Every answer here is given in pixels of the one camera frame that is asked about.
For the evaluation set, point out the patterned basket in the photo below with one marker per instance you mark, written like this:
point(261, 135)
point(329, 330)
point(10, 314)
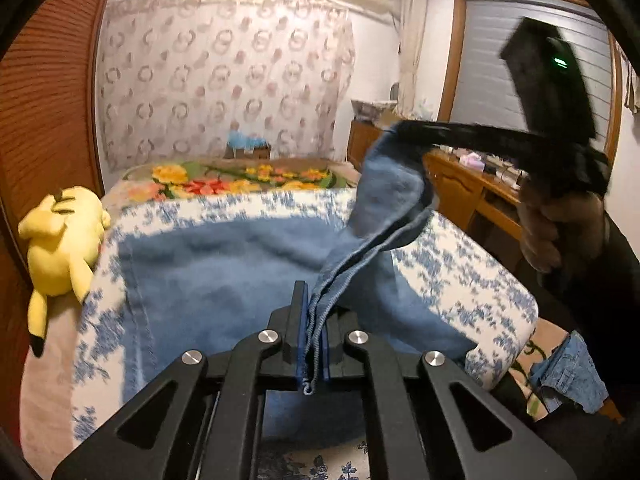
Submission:
point(374, 110)

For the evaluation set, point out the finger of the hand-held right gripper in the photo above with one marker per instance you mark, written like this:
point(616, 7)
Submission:
point(465, 137)

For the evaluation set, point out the grey window shutter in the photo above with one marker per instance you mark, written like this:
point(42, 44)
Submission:
point(490, 70)

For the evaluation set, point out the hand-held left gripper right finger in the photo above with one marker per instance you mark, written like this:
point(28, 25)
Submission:
point(341, 350)

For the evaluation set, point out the floral bed blanket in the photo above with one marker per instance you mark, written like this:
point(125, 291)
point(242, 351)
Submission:
point(220, 185)

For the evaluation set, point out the wooden sideboard cabinet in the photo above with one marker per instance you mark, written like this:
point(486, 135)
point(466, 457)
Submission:
point(465, 195)

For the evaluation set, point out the pink tissue pack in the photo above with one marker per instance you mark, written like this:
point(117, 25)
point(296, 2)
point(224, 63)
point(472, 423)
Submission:
point(471, 160)

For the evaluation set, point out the blue and white floral cloth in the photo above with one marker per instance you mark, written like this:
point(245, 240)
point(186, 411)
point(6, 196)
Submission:
point(450, 280)

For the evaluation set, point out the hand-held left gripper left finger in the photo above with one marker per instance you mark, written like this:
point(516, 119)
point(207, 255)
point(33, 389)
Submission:
point(300, 330)

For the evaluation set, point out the wooden louvered door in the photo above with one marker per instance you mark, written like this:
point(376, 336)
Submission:
point(45, 110)

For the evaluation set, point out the person's right hand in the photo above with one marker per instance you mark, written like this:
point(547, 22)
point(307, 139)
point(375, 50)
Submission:
point(550, 230)

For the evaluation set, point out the cardboard box with blue contents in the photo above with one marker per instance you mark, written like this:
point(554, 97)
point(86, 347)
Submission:
point(248, 146)

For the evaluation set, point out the washed light denim pants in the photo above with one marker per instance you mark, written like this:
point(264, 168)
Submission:
point(570, 375)

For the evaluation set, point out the cream window curtain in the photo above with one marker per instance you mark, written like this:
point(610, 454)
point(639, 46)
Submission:
point(412, 50)

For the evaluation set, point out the blue denim pants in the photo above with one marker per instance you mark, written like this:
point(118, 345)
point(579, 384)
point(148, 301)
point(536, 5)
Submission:
point(225, 280)

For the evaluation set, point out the person's right forearm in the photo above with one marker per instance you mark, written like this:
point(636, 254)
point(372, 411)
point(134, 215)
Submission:
point(615, 270)

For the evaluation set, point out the yellow plush toy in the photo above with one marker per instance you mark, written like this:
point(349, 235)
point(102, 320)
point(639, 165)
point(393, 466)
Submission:
point(62, 240)

